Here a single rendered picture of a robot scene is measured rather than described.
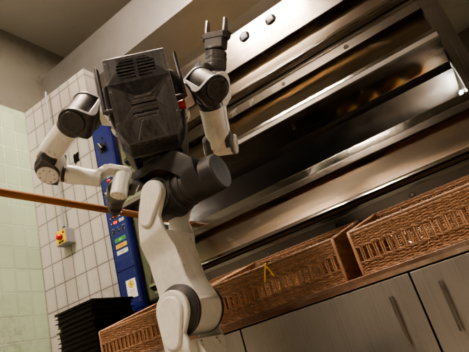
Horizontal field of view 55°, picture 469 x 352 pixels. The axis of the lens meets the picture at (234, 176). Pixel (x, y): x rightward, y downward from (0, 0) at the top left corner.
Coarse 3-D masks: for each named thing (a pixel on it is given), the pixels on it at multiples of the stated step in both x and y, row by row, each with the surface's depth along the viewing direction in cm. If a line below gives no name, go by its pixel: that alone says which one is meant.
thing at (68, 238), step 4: (64, 228) 286; (68, 228) 288; (72, 228) 291; (60, 232) 287; (64, 232) 285; (68, 232) 287; (72, 232) 290; (64, 236) 285; (68, 236) 286; (72, 236) 288; (60, 240) 286; (64, 240) 284; (68, 240) 284; (72, 240) 287; (60, 244) 286; (64, 244) 286; (68, 244) 289
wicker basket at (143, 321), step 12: (144, 312) 225; (120, 324) 192; (132, 324) 188; (144, 324) 185; (156, 324) 182; (108, 336) 194; (120, 336) 190; (132, 336) 187; (144, 336) 184; (156, 336) 181; (108, 348) 198; (120, 348) 189; (132, 348) 186; (144, 348) 182; (156, 348) 179
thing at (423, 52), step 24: (408, 48) 184; (432, 48) 185; (384, 72) 192; (408, 72) 196; (336, 96) 201; (360, 96) 204; (288, 120) 210; (312, 120) 213; (240, 144) 219; (264, 144) 223; (240, 168) 239
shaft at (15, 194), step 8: (0, 192) 153; (8, 192) 156; (16, 192) 158; (24, 192) 162; (32, 200) 164; (40, 200) 167; (48, 200) 169; (56, 200) 172; (64, 200) 175; (72, 200) 179; (80, 208) 183; (88, 208) 186; (96, 208) 189; (104, 208) 193; (128, 216) 206; (136, 216) 209
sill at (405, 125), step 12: (456, 96) 185; (468, 96) 183; (432, 108) 189; (444, 108) 187; (408, 120) 193; (420, 120) 191; (384, 132) 198; (396, 132) 195; (360, 144) 203; (372, 144) 200; (336, 156) 207; (348, 156) 204; (312, 168) 213; (324, 168) 210; (288, 180) 218; (264, 192) 224; (240, 204) 230; (216, 216) 236; (192, 228) 243
